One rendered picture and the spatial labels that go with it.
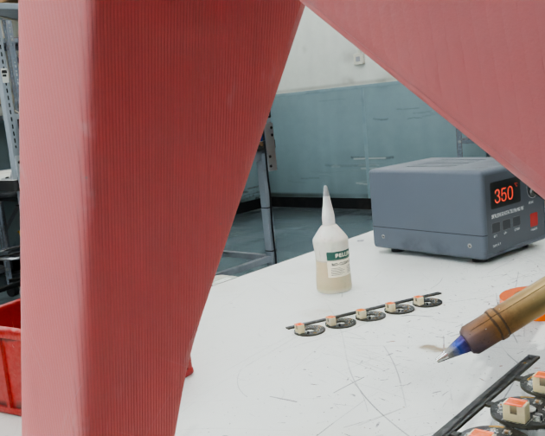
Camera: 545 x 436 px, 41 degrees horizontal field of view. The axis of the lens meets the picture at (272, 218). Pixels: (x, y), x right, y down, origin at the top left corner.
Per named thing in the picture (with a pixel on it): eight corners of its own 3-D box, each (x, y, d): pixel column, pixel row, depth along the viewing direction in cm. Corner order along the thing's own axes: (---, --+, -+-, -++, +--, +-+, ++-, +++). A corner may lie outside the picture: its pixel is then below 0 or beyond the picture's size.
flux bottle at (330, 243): (348, 294, 67) (338, 187, 65) (312, 294, 68) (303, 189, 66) (355, 284, 70) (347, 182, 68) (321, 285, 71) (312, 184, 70)
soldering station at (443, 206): (549, 244, 79) (546, 156, 77) (486, 267, 72) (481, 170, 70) (436, 234, 90) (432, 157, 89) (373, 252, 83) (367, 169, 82)
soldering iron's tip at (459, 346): (444, 372, 18) (477, 351, 18) (434, 355, 18) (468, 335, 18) (438, 365, 19) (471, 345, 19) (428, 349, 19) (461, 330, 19)
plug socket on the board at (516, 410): (533, 416, 26) (532, 398, 26) (523, 426, 25) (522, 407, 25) (511, 412, 26) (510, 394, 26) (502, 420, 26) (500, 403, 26)
